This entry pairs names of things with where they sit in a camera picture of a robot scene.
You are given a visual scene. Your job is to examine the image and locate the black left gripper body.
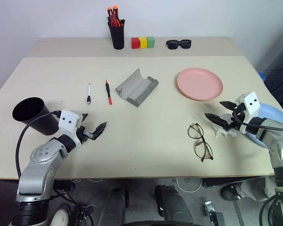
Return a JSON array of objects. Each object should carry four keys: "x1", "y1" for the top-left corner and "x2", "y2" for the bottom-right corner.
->
[{"x1": 75, "y1": 126, "x2": 94, "y2": 145}]

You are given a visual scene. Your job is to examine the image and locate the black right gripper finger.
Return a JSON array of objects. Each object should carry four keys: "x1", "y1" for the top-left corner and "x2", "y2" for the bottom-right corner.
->
[
  {"x1": 204, "y1": 113, "x2": 228, "y2": 129},
  {"x1": 219, "y1": 101, "x2": 238, "y2": 111}
]

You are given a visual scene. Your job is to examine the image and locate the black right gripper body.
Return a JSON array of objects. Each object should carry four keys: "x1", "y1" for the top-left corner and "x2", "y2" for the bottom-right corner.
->
[{"x1": 225, "y1": 103, "x2": 249, "y2": 133}]

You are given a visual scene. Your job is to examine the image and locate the crumpled white tissue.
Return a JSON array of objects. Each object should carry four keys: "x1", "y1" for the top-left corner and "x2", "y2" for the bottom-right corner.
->
[{"x1": 212, "y1": 113, "x2": 238, "y2": 139}]

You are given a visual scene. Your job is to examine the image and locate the white marker with black cap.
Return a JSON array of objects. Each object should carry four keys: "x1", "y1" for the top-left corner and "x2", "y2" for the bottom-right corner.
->
[{"x1": 86, "y1": 83, "x2": 93, "y2": 105}]

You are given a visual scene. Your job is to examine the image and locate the tortoiseshell eyeglasses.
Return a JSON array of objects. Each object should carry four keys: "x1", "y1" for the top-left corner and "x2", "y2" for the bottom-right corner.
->
[{"x1": 187, "y1": 122, "x2": 214, "y2": 163}]

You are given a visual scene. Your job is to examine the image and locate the red and black pen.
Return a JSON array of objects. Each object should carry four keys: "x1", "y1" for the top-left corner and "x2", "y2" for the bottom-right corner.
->
[{"x1": 105, "y1": 80, "x2": 113, "y2": 106}]

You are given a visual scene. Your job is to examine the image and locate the pink plate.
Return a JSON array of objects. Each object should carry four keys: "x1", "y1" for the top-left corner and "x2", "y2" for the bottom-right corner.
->
[{"x1": 176, "y1": 67, "x2": 224, "y2": 102}]

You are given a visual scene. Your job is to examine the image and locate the light blue plate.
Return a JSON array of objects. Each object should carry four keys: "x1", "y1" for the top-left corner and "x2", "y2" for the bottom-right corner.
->
[{"x1": 246, "y1": 103, "x2": 283, "y2": 149}]

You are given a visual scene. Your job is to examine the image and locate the open grey glasses case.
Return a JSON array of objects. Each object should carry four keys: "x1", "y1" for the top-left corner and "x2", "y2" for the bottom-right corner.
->
[{"x1": 115, "y1": 68, "x2": 159, "y2": 108}]

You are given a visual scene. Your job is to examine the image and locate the empty black plastic cup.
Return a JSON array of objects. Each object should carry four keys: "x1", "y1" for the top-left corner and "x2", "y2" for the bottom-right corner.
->
[{"x1": 12, "y1": 97, "x2": 61, "y2": 137}]

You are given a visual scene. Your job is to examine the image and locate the black carbon fibre case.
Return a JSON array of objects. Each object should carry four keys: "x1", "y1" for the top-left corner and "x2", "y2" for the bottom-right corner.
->
[{"x1": 264, "y1": 40, "x2": 283, "y2": 107}]

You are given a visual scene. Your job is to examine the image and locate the dark rounded shape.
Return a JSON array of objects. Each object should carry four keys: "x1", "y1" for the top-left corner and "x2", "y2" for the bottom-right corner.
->
[
  {"x1": 97, "y1": 187, "x2": 130, "y2": 226},
  {"x1": 154, "y1": 185, "x2": 194, "y2": 226}
]

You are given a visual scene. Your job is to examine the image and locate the black sunglasses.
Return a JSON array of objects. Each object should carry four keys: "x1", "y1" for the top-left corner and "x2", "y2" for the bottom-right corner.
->
[{"x1": 166, "y1": 39, "x2": 192, "y2": 50}]

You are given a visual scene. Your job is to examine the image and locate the black pen holder cup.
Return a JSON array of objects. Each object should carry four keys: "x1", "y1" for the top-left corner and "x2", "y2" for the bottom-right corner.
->
[{"x1": 108, "y1": 22, "x2": 125, "y2": 50}]

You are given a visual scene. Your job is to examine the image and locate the white shoe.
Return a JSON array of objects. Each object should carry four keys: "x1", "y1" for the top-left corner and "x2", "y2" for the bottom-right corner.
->
[{"x1": 49, "y1": 208, "x2": 70, "y2": 226}]

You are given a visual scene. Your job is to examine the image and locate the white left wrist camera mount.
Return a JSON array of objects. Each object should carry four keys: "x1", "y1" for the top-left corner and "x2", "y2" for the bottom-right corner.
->
[{"x1": 58, "y1": 109, "x2": 83, "y2": 138}]

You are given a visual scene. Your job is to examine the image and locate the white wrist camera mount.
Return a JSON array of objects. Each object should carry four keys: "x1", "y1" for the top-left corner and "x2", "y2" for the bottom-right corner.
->
[
  {"x1": 235, "y1": 91, "x2": 261, "y2": 123},
  {"x1": 58, "y1": 109, "x2": 83, "y2": 138}
]

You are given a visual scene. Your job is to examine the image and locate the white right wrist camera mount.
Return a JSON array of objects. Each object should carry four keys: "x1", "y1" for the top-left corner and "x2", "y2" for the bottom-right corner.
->
[{"x1": 235, "y1": 91, "x2": 261, "y2": 123}]

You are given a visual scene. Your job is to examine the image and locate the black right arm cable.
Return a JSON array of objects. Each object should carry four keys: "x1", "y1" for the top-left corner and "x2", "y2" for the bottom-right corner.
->
[{"x1": 231, "y1": 112, "x2": 283, "y2": 133}]

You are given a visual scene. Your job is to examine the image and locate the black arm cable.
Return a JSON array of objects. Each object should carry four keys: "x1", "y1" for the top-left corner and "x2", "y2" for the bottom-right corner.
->
[
  {"x1": 231, "y1": 112, "x2": 283, "y2": 133},
  {"x1": 15, "y1": 110, "x2": 62, "y2": 181}
]

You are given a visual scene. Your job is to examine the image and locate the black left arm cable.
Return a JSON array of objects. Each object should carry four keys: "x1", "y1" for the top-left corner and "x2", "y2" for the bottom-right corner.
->
[{"x1": 15, "y1": 110, "x2": 62, "y2": 181}]

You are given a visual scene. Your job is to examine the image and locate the white cable loop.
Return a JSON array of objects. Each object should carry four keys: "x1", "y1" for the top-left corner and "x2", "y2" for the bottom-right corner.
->
[{"x1": 175, "y1": 178, "x2": 203, "y2": 193}]

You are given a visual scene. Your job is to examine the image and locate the black floor cables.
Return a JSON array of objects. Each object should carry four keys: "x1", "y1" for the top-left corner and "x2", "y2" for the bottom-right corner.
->
[{"x1": 53, "y1": 180, "x2": 95, "y2": 226}]

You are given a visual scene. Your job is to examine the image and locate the metal caster bracket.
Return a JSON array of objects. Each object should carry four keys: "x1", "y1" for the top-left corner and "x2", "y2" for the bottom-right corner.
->
[{"x1": 203, "y1": 201, "x2": 225, "y2": 226}]

